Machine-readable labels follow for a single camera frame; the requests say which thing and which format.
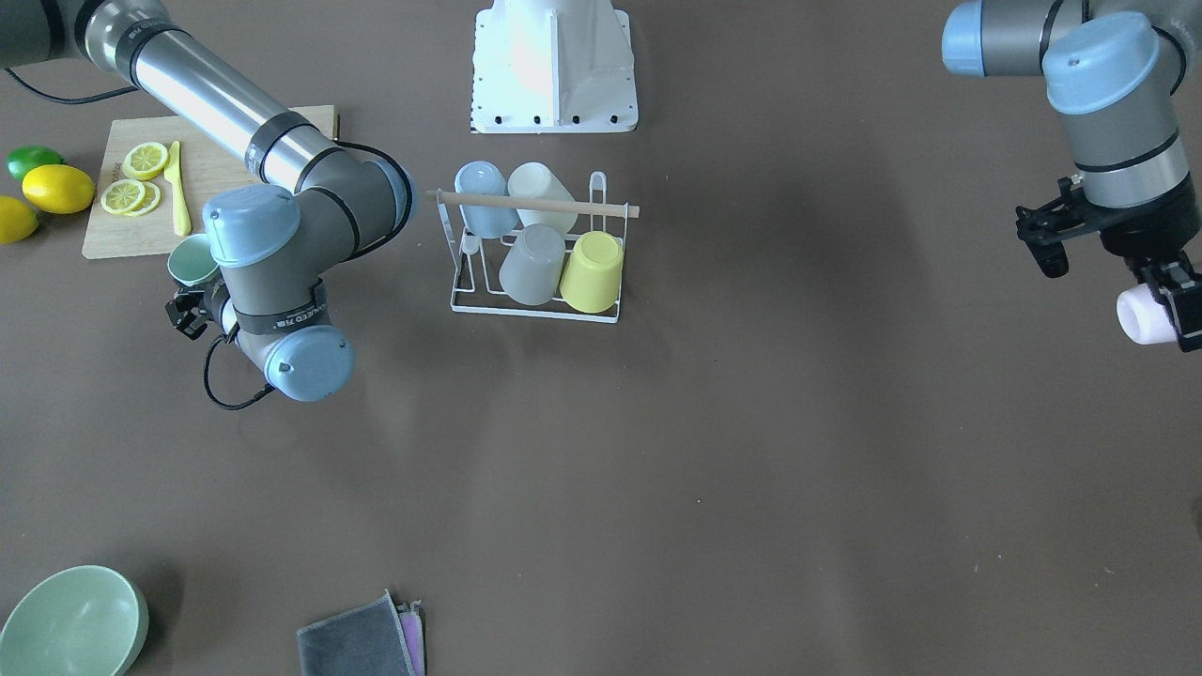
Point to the white cup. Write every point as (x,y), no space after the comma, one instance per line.
(535,180)

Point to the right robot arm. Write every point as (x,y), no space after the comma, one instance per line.
(314,204)

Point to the yellow plastic knife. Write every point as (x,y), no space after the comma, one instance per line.
(173,173)

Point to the green lime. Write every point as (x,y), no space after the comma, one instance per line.
(22,160)

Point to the grey folded cloth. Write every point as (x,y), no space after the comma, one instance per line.
(364,641)

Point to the yellow lemon lower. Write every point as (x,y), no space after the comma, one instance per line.
(17,220)

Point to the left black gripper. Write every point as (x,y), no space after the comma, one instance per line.
(1149,237)

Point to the white wire cup holder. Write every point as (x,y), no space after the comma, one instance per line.
(476,286)

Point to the grey cup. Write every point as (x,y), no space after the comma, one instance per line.
(531,271)

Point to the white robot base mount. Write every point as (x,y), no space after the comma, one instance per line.
(564,67)

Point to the bamboo cutting board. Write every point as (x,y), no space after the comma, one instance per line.
(206,168)

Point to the purple cloth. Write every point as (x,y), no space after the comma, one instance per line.
(412,624)

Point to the green bowl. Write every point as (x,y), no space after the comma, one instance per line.
(87,620)

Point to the lemon slice upper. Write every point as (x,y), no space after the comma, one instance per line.
(145,161)

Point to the mint green cup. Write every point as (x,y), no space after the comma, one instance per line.
(191,264)

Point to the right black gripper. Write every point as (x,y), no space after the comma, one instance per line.
(187,313)

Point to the yellow lemon upper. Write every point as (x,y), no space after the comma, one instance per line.
(58,189)

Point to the yellow lemon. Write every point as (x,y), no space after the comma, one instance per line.
(58,189)
(17,220)

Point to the light blue cup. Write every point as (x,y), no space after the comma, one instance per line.
(481,177)

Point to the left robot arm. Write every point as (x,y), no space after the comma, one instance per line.
(1111,69)

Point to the pink cup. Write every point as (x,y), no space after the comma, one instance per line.
(1143,319)

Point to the yellow cup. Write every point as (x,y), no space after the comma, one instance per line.
(591,281)

